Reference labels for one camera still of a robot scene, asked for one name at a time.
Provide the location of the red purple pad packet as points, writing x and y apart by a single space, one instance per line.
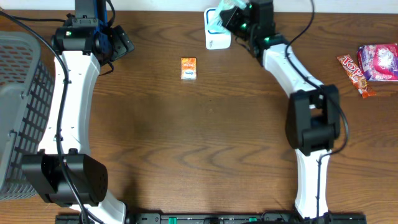
378 62

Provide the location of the teal wet wipes packet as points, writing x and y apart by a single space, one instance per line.
216 20

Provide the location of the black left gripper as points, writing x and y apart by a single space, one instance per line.
123 42

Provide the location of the orange chocolate bar wrapper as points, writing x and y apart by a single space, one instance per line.
356 76

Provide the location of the grey plastic mesh basket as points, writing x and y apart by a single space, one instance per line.
26 96

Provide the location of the small orange box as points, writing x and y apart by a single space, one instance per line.
188 68

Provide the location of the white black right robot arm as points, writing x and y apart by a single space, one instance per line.
313 121

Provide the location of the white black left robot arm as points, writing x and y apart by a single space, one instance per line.
62 171

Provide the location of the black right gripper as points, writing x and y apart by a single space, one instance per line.
234 15

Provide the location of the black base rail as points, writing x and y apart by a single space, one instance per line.
269 217

